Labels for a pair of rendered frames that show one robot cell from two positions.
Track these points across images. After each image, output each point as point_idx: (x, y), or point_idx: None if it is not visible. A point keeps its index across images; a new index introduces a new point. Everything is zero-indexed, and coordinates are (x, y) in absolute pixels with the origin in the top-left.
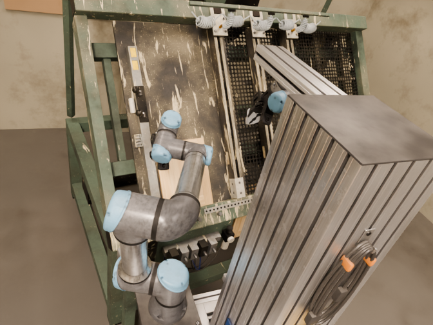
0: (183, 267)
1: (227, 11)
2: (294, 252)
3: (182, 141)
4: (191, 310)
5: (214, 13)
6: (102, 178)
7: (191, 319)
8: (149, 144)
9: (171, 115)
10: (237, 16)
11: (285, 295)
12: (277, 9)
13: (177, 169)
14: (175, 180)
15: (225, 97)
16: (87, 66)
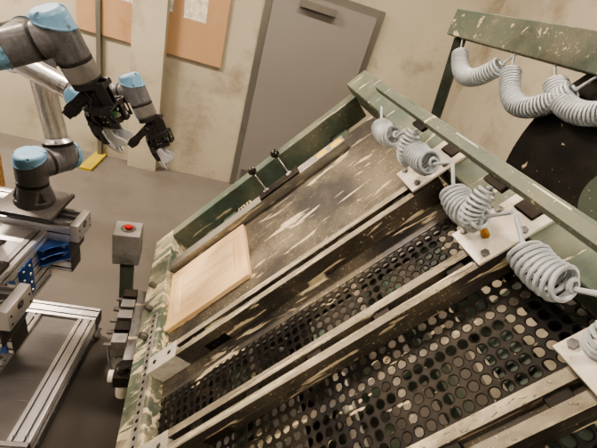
0: (26, 157)
1: (470, 163)
2: None
3: None
4: (11, 209)
5: (443, 151)
6: (211, 200)
7: (3, 205)
8: (238, 215)
9: (130, 73)
10: (425, 147)
11: None
12: (512, 174)
13: (214, 262)
14: (202, 267)
15: (300, 260)
16: (306, 130)
